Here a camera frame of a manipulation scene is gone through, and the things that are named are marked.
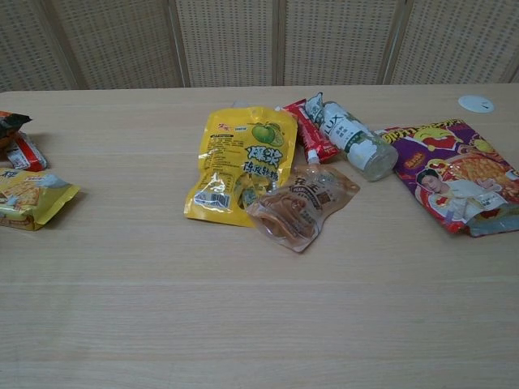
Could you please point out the clear LUX bottle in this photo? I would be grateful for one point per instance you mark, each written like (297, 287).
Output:
(348, 138)

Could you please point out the yellow candy pouch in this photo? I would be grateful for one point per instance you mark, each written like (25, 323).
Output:
(231, 170)

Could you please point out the purple red snack bag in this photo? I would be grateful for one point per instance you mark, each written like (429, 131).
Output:
(454, 178)

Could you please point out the clear brown snack pouch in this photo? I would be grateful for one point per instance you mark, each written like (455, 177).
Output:
(300, 210)

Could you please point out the white round table grommet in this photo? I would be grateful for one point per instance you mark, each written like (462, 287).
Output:
(476, 103)

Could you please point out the red stick sachet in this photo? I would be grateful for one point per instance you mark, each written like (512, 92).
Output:
(312, 129)

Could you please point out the woven wooden folding screen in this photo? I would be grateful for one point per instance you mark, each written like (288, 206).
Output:
(235, 40)

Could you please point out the red white small packet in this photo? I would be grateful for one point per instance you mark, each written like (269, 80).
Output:
(28, 154)

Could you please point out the yellow cracker bag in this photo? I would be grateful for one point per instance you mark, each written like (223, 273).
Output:
(32, 198)

